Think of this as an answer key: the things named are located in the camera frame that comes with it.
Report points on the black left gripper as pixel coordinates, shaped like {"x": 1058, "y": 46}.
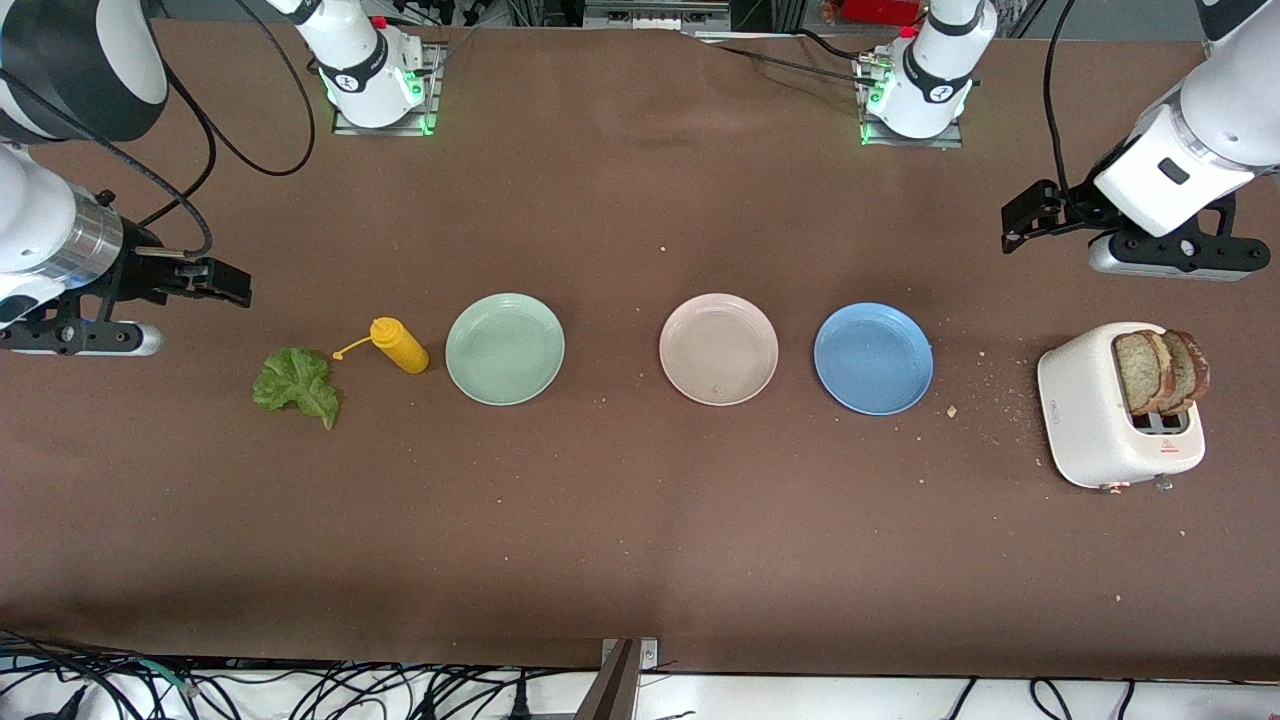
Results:
{"x": 1072, "y": 209}

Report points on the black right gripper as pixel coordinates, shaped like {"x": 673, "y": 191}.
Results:
{"x": 137, "y": 271}

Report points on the green lettuce leaf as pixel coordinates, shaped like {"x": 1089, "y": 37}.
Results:
{"x": 295, "y": 385}

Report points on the brown bread slice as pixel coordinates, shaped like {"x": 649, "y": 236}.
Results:
{"x": 1138, "y": 372}
{"x": 1192, "y": 370}

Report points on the yellow squeeze bottle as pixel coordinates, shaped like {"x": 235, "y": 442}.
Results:
{"x": 400, "y": 348}

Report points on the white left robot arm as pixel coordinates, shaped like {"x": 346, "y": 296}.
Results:
{"x": 1170, "y": 170}

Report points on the blue plate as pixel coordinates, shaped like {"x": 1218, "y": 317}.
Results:
{"x": 873, "y": 360}

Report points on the green plate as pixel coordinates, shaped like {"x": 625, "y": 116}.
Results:
{"x": 505, "y": 350}

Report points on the beige plate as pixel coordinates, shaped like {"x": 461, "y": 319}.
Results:
{"x": 718, "y": 345}

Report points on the white toaster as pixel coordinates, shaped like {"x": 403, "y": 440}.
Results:
{"x": 1085, "y": 410}

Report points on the red box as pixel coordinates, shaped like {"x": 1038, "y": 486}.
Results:
{"x": 880, "y": 10}

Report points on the grey power strip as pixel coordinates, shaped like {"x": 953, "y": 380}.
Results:
{"x": 655, "y": 15}

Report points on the black power plug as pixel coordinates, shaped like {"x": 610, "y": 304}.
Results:
{"x": 520, "y": 702}

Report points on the dark metal beam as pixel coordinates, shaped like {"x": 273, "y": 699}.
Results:
{"x": 610, "y": 695}

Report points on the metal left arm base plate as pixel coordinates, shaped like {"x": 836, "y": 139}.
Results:
{"x": 905, "y": 143}

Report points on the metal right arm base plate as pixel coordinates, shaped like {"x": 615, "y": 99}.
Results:
{"x": 434, "y": 95}

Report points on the silver corner bracket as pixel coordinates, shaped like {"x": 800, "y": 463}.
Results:
{"x": 650, "y": 655}

